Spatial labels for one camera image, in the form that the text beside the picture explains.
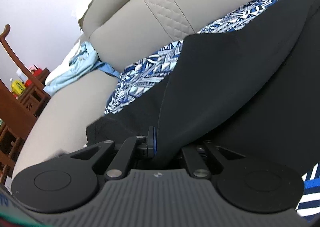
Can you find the black pants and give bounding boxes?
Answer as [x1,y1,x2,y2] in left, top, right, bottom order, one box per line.
[86,0,319,174]

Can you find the light blue garment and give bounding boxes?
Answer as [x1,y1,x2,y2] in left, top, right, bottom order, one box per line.
[44,41,120,96]

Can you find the beige leather sofa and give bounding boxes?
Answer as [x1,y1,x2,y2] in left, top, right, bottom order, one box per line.
[13,0,251,174]

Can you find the red box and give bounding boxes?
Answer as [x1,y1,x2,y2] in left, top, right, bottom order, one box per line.
[28,65,43,77]

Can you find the brown wooden cabinet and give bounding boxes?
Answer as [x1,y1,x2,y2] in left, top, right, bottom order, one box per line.
[1,24,50,184]

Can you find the yellow bottle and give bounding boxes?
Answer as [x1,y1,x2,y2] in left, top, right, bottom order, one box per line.
[10,78,26,96]

